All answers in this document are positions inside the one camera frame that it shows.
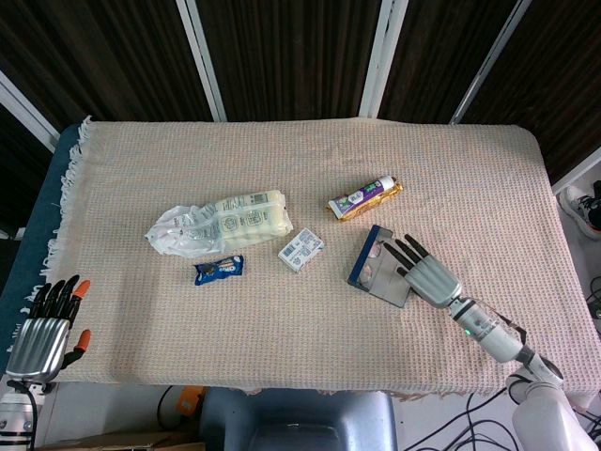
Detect blue cookie packet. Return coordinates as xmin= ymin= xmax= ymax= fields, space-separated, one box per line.
xmin=193 ymin=255 xmax=246 ymax=288

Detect purple white toothpaste tube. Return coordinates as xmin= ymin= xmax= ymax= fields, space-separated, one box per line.
xmin=328 ymin=174 xmax=398 ymax=220

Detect white black sneaker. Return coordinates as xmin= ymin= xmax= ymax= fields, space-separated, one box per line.
xmin=561 ymin=180 xmax=601 ymax=241

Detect grey blue plastic chair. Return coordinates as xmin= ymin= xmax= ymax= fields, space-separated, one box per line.
xmin=199 ymin=387 xmax=398 ymax=451

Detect black floor cables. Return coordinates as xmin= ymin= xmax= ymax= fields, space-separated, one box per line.
xmin=398 ymin=384 xmax=601 ymax=451

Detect thin-framed eyeglasses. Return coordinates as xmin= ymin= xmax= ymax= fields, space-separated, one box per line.
xmin=355 ymin=237 xmax=391 ymax=286

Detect left silver robot hand orange fingertips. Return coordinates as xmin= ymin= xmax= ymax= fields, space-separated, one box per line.
xmin=5 ymin=274 xmax=93 ymax=382

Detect black cable beside orange device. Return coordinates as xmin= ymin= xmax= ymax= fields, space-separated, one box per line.
xmin=156 ymin=384 xmax=177 ymax=431

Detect beige woven fringed tablecloth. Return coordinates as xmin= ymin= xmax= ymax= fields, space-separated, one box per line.
xmin=39 ymin=116 xmax=593 ymax=405

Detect small white printed box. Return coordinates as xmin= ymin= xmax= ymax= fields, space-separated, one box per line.
xmin=278 ymin=227 xmax=327 ymax=273

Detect black cable coil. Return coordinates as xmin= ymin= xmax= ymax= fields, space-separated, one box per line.
xmin=586 ymin=276 xmax=601 ymax=320

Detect gold wrapped snack bar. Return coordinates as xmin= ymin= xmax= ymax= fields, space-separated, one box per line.
xmin=335 ymin=180 xmax=405 ymax=222

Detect clear bag of yellow buns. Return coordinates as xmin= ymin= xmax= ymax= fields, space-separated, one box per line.
xmin=144 ymin=188 xmax=295 ymax=258

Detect white metal frame post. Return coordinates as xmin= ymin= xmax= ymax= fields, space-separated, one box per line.
xmin=176 ymin=0 xmax=228 ymax=122
xmin=0 ymin=70 xmax=61 ymax=154
xmin=359 ymin=0 xmax=409 ymax=118
xmin=449 ymin=0 xmax=534 ymax=126
xmin=551 ymin=148 xmax=601 ymax=196

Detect grey blue glasses case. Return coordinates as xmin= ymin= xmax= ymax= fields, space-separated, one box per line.
xmin=347 ymin=224 xmax=414 ymax=309

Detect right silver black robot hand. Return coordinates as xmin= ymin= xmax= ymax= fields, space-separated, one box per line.
xmin=382 ymin=233 xmax=464 ymax=310

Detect orange device under table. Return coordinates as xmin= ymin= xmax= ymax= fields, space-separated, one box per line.
xmin=176 ymin=385 xmax=208 ymax=417

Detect brown cardboard box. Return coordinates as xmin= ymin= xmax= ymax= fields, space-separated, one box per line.
xmin=27 ymin=429 xmax=208 ymax=451

